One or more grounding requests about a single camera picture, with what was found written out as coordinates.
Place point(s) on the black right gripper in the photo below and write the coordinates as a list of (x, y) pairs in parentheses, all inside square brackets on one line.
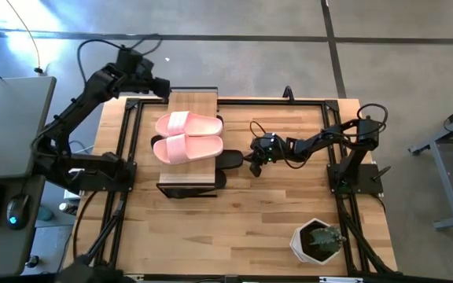
[(267, 147)]

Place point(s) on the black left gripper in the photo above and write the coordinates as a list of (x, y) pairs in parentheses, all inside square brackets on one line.
[(160, 87)]

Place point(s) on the pink slide sandal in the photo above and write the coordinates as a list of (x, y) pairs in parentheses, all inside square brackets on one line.
[(203, 126), (203, 148)]

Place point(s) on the wooden shelf with black frame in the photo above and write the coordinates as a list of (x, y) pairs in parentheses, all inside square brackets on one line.
[(187, 175)]

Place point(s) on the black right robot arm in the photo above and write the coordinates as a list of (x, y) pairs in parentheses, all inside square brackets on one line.
[(352, 165)]

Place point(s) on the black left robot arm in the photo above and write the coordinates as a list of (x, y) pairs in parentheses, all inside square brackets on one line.
[(75, 110)]

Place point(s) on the dark table clamp hook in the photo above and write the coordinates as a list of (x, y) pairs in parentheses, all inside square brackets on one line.
[(288, 88)]

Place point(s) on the white hexagonal planter pot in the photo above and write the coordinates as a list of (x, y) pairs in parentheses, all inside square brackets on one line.
[(297, 251)]

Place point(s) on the small green cactus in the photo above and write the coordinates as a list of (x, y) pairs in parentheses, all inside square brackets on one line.
[(325, 237)]

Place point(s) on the small white-capped bottle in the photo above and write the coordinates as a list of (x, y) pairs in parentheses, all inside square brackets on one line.
[(67, 207)]

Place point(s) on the large grey desk top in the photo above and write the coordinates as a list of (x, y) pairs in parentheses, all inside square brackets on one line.
[(10, 126)]

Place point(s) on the small teal object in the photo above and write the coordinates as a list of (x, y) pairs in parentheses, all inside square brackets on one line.
[(46, 214)]

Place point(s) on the black computer mouse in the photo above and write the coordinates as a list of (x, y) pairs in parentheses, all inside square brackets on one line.
[(18, 210)]

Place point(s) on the black round knob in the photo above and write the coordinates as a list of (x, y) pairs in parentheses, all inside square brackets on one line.
[(32, 262)]

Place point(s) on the black aluminium rig frame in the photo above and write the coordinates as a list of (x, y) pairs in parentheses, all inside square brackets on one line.
[(250, 103)]

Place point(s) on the silver metal bracket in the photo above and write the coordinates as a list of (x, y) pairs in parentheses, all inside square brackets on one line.
[(340, 280), (135, 278)]

